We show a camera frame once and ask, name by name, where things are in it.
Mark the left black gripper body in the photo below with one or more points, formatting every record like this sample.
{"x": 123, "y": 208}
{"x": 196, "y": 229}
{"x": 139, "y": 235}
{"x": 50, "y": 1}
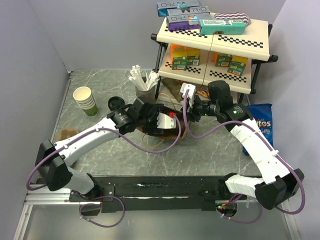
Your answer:
{"x": 149, "y": 123}

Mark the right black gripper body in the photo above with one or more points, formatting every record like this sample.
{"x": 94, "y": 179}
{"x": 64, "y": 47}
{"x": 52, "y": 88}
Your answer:
{"x": 200, "y": 108}

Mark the green paper gift bag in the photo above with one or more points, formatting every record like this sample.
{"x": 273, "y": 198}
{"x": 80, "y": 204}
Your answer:
{"x": 168, "y": 134}

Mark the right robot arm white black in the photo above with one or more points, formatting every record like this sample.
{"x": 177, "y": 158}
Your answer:
{"x": 278, "y": 181}

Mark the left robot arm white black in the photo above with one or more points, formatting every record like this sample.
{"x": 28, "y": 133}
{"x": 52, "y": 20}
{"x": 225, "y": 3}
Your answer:
{"x": 54, "y": 160}

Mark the orange snack packet lower shelf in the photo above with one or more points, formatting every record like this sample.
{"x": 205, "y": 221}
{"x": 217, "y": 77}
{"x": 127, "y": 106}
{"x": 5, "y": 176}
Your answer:
{"x": 203, "y": 91}

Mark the grey straw holder cup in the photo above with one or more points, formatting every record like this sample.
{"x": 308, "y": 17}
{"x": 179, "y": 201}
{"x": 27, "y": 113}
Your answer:
{"x": 149, "y": 95}

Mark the brown snack packet under shelf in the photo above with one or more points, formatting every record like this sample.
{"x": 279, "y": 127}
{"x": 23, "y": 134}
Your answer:
{"x": 174, "y": 87}

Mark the orange green crayon box right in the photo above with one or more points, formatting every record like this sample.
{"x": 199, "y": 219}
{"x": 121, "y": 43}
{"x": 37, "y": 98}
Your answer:
{"x": 222, "y": 59}

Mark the cream checkered two-tier shelf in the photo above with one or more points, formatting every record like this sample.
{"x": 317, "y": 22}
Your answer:
{"x": 252, "y": 44}

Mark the yellow green crayon box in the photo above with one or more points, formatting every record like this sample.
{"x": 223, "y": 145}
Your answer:
{"x": 193, "y": 56}

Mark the yellow green box far right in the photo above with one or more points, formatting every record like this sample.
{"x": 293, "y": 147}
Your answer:
{"x": 237, "y": 65}

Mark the orange yellow crayon box left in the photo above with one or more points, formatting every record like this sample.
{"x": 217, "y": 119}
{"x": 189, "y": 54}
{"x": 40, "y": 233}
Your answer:
{"x": 179, "y": 59}

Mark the blue Doritos chip bag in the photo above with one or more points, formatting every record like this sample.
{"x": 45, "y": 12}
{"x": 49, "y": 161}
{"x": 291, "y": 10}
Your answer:
{"x": 262, "y": 113}

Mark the stack of paper cups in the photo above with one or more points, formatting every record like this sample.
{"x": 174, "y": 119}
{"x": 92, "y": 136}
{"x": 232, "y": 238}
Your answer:
{"x": 85, "y": 100}

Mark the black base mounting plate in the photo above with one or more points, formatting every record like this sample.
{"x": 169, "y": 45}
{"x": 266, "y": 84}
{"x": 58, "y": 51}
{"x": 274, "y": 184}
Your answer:
{"x": 148, "y": 193}

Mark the teal long box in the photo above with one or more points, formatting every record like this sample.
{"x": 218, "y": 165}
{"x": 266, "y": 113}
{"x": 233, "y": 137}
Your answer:
{"x": 222, "y": 26}

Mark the brown cardboard cup carrier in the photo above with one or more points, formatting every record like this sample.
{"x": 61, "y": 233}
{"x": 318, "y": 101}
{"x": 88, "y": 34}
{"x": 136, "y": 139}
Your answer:
{"x": 66, "y": 133}

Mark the purple R.O toothpaste box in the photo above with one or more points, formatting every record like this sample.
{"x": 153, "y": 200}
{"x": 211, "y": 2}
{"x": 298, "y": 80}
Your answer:
{"x": 186, "y": 21}

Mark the grey R.O toothpaste box middle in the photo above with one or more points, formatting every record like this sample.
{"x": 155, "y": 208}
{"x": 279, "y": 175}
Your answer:
{"x": 188, "y": 11}

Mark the purple white wavy pouch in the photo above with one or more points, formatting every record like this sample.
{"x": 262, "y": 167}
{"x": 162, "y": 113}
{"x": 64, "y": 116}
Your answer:
{"x": 233, "y": 16}

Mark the blue R.O toothpaste box top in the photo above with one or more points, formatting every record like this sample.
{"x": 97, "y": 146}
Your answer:
{"x": 163, "y": 7}

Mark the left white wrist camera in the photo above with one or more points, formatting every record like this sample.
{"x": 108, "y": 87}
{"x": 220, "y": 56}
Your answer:
{"x": 165, "y": 122}

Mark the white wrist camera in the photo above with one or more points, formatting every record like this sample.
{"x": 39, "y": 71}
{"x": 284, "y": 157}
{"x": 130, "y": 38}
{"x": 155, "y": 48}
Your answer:
{"x": 165, "y": 122}
{"x": 188, "y": 92}

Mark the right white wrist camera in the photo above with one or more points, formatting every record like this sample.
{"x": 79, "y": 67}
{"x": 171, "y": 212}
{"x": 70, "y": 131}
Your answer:
{"x": 188, "y": 92}

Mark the aluminium rail frame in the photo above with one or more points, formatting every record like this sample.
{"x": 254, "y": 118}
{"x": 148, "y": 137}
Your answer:
{"x": 39, "y": 197}

